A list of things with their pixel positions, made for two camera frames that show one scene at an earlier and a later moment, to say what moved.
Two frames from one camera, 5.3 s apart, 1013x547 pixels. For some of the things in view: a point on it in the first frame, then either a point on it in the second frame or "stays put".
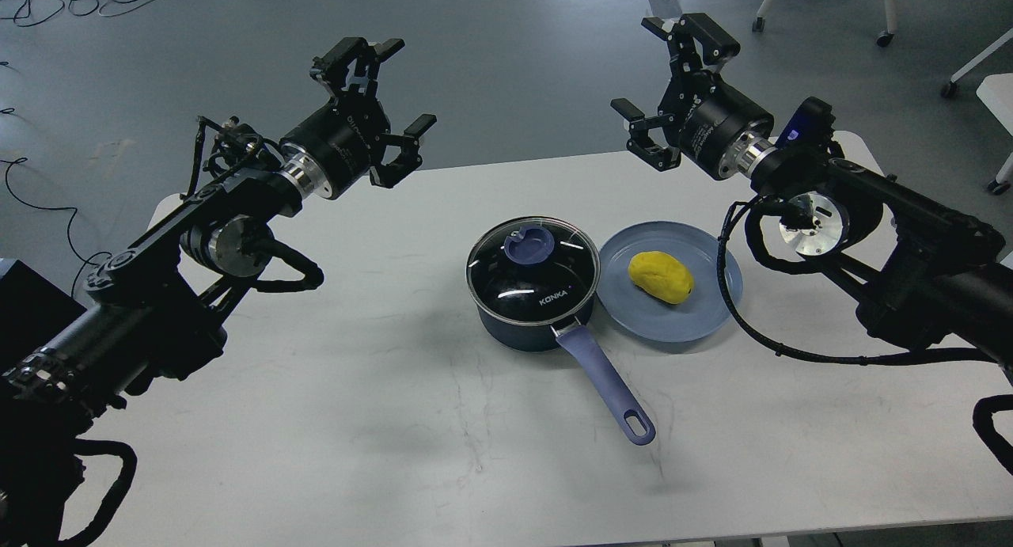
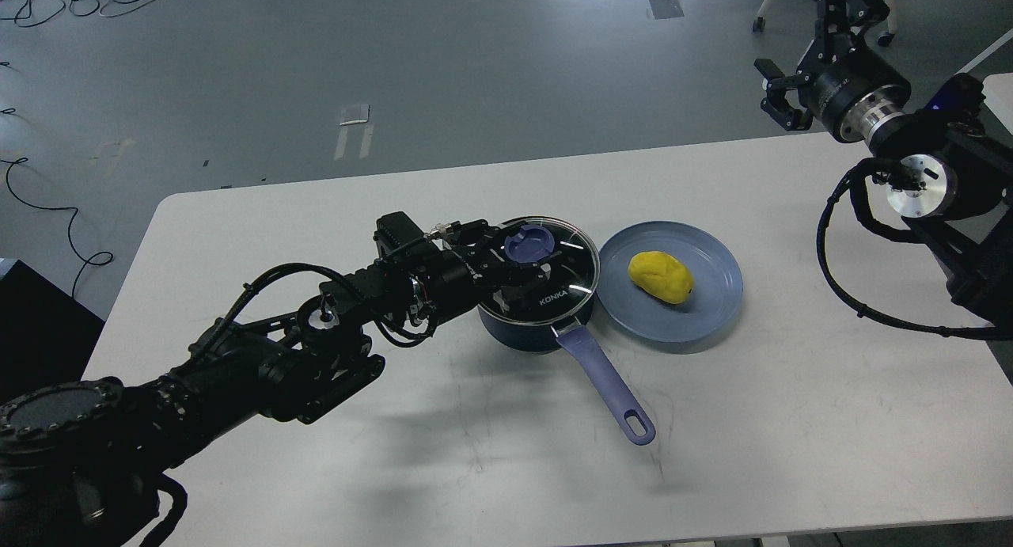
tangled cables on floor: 32,0 stays put
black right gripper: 705,116 to 843,83
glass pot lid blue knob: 529,245 stays put
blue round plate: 643,316 stays put
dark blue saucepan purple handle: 579,336 stays put
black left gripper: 334,151 to 456,275
